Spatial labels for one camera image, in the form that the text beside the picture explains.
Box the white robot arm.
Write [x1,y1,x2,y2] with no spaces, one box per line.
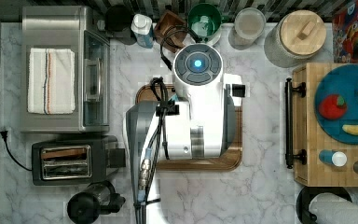
[123,43,245,224]

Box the brown toast slice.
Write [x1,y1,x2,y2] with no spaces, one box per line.
[41,147,87,160]

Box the wooden serving tray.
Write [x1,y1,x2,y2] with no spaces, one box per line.
[135,83,243,173]

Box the dark wooden square box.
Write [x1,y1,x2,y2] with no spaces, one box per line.
[154,10,186,47]

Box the white capped blue bottle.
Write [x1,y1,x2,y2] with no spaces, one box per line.
[131,14,153,49]

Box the green mug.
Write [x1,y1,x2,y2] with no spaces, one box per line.
[187,3,229,46]

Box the clear glass jar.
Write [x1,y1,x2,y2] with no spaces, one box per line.
[228,7,266,50]

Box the black coffee grinder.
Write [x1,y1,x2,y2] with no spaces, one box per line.
[67,180,126,224]

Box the stainless steel toaster oven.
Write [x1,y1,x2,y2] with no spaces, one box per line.
[21,6,110,133]

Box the black two-slot toaster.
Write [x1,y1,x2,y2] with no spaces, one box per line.
[32,134,126,186]

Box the white striped folded towel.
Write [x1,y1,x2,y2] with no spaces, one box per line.
[27,48,76,115]

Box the grey canister wooden lid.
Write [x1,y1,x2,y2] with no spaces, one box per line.
[264,10,326,68]

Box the red toy apple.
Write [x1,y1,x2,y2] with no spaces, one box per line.
[318,94,347,120]

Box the blue shaker white cap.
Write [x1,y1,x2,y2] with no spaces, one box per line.
[319,149,348,167]

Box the dark blue round plate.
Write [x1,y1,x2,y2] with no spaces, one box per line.
[314,64,358,145]

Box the paper towel roll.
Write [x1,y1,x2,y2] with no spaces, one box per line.
[309,193,358,224]

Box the colourful cereal box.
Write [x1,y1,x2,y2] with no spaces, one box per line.
[332,0,358,63]

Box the black toaster power cord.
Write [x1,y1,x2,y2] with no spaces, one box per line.
[0,130,33,172]

